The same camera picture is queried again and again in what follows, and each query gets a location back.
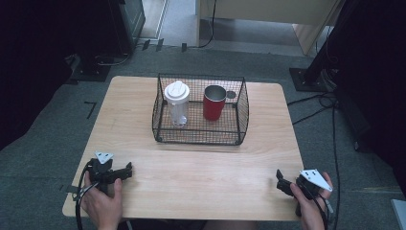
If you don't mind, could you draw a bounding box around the grey cable by stand base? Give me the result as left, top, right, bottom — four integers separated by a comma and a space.
96, 51, 132, 67

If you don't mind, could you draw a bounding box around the black equipment case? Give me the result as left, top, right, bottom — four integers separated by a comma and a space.
106, 0, 147, 56

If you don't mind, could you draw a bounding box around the long black floor cable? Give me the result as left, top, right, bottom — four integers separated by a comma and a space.
330, 103, 341, 230

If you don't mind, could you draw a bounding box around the person's right hand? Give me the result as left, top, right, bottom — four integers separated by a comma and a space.
289, 172, 335, 223

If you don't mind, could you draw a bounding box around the beige cabinet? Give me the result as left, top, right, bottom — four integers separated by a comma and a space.
194, 0, 347, 57

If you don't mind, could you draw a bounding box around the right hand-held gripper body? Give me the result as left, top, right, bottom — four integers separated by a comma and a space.
295, 168, 334, 219

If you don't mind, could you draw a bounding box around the person's left hand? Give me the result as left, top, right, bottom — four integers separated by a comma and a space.
80, 177, 124, 221

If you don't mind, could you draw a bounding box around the left hand-held gripper cable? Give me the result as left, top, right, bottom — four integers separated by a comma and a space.
71, 161, 99, 230

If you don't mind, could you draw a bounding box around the hand-held gripper cable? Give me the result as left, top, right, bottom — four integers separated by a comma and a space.
301, 183, 334, 230
71, 161, 99, 230

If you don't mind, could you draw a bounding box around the black stand with square base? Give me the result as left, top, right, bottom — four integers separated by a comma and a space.
288, 0, 353, 94

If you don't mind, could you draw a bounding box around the clear bottle with white lid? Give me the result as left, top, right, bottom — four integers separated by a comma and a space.
164, 80, 191, 128

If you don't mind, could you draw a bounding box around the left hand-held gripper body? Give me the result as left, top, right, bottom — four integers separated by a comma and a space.
85, 150, 115, 196

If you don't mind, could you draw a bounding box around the white flat object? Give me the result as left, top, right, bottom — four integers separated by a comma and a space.
390, 198, 406, 230

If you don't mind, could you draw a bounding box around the black wire mesh basket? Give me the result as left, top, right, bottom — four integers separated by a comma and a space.
151, 73, 250, 147

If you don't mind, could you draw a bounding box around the black looped floor cable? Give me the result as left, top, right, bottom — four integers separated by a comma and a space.
286, 91, 338, 127

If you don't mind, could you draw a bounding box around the black stand base plate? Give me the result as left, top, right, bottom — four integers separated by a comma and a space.
65, 55, 113, 84

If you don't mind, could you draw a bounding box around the red steel cup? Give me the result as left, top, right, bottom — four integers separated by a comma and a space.
202, 84, 228, 122

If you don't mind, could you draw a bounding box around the black cable by beige cabinet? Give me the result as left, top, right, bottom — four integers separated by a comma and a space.
188, 0, 218, 50

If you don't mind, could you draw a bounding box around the right hand-held gripper cable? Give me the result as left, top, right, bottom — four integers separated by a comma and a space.
301, 183, 334, 230

